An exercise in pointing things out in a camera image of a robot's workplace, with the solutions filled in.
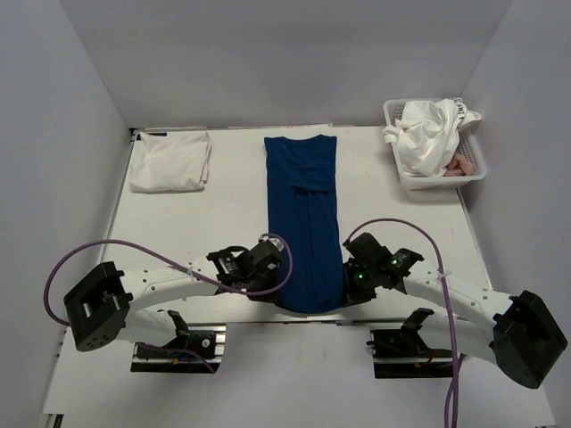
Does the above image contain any white printed t shirt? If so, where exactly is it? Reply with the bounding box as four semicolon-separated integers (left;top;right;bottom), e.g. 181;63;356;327
383;98;482;177

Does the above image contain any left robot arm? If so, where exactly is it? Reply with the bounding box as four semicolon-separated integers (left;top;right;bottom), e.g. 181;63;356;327
63;234;293;356

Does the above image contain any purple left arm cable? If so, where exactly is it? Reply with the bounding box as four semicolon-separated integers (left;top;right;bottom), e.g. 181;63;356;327
43;233;294;374

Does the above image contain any white plastic basket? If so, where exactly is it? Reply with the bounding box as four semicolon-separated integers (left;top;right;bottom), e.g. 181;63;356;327
384;99;486;190

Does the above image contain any pink t shirt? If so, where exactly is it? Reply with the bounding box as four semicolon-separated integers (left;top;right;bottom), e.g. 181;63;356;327
444;153;475;177

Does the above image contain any blue t shirt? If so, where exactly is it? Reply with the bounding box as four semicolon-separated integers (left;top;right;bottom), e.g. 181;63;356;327
264;135;344;314

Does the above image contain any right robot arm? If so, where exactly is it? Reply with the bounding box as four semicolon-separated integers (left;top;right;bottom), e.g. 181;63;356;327
343;233;568;389

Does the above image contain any folded white t shirt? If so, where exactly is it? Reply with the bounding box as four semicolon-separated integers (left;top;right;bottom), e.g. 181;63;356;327
128;132;211;193

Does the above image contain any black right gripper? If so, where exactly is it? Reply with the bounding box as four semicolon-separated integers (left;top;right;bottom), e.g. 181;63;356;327
341;260;380;307

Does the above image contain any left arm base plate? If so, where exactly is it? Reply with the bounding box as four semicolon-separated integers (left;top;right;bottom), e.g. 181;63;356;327
130;309;226;375

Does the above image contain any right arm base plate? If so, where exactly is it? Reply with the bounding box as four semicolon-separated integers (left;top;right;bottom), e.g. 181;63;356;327
367;308;453;379

